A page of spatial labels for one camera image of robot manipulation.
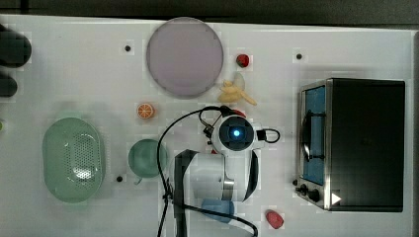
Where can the green mug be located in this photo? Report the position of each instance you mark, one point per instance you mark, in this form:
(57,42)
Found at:
(144,158)

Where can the black toaster oven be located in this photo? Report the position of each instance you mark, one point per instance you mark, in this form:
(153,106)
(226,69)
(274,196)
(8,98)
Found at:
(351,140)

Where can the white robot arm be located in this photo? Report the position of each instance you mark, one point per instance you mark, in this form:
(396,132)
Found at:
(210,183)

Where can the yellow felt banana toy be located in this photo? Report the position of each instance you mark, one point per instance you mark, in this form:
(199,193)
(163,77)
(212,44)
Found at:
(234,91)

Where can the blue cup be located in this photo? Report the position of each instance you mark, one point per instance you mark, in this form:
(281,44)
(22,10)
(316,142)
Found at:
(218,205)

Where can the black cylinder object upper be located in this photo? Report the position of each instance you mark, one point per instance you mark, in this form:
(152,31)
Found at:
(15,49)

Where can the red felt strawberry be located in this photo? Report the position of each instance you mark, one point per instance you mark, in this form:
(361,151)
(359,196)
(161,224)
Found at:
(274,219)

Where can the green perforated basket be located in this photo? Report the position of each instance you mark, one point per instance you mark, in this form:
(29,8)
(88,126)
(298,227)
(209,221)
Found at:
(73,156)

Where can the orange slice toy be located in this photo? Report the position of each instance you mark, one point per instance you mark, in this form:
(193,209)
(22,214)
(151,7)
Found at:
(145,111)

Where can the black cylinder object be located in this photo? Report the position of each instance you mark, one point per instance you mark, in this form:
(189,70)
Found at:
(15,49)
(8,86)

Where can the black cylinder object lower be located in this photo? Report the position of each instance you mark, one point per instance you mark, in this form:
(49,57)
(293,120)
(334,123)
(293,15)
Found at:
(8,86)

